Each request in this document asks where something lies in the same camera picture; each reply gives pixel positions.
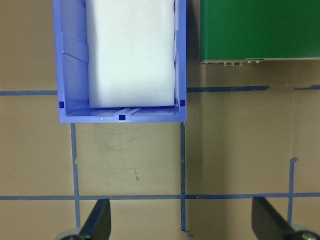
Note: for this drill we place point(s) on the blue plastic bin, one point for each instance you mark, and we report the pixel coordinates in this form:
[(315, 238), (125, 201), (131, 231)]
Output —
[(72, 75)]

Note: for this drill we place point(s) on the white foam pad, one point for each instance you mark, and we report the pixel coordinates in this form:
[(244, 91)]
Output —
[(130, 50)]

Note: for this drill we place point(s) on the green belt conveyor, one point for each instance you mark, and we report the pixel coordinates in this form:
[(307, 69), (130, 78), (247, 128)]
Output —
[(250, 30)]

